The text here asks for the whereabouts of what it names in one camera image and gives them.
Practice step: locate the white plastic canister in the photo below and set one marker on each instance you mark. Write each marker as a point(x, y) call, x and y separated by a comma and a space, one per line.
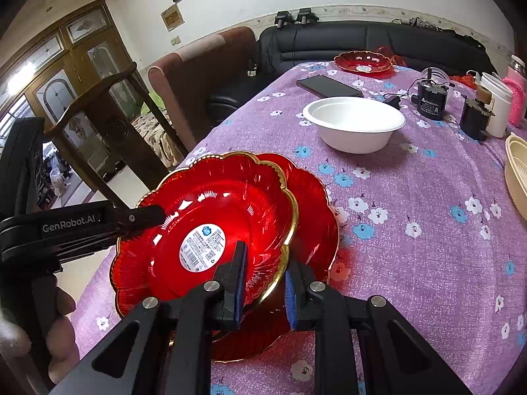
point(501, 104)

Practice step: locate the white gloved hand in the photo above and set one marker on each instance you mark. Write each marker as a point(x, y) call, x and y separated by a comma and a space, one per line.
point(60, 340)

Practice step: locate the black smartphone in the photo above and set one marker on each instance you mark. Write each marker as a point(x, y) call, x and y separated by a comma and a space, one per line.
point(324, 87)

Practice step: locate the wooden chair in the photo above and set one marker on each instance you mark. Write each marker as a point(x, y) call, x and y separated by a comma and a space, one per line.
point(123, 140)

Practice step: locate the black motor device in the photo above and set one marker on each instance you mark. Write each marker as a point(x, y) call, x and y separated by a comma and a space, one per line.
point(432, 93)

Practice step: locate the red glass plate far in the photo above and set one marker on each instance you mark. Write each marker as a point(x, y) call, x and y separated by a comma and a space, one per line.
point(363, 62)

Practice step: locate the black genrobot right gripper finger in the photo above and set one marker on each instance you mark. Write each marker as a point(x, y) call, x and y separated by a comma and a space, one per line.
point(74, 232)

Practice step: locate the brown armchair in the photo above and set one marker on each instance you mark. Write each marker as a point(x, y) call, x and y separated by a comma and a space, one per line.
point(185, 78)

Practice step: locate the black jar with cork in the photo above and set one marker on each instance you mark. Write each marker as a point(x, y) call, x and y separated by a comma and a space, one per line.
point(475, 115)

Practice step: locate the purple floral tablecloth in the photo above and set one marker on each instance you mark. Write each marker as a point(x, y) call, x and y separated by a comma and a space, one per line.
point(426, 222)

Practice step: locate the black leather sofa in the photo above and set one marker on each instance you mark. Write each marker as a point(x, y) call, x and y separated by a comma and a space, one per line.
point(278, 50)

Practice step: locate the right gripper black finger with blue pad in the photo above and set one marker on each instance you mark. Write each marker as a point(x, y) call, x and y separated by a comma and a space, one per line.
point(362, 346)
point(165, 347)

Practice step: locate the small black adapter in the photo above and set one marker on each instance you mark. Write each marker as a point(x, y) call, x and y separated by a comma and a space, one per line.
point(393, 100)

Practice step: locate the white foam bowl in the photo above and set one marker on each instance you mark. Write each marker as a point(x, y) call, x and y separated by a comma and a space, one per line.
point(354, 125)

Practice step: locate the red glass plate with label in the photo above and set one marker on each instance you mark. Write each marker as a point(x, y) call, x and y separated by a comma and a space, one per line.
point(210, 206)

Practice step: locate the wooden cabinet with glass doors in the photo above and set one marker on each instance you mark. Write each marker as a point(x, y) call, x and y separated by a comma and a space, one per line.
point(59, 64)

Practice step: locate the pink knitted thermos bottle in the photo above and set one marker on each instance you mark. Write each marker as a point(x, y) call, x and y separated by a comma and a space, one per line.
point(515, 80)

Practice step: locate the beige plastic bowl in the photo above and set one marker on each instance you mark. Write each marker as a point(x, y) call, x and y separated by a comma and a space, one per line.
point(516, 172)

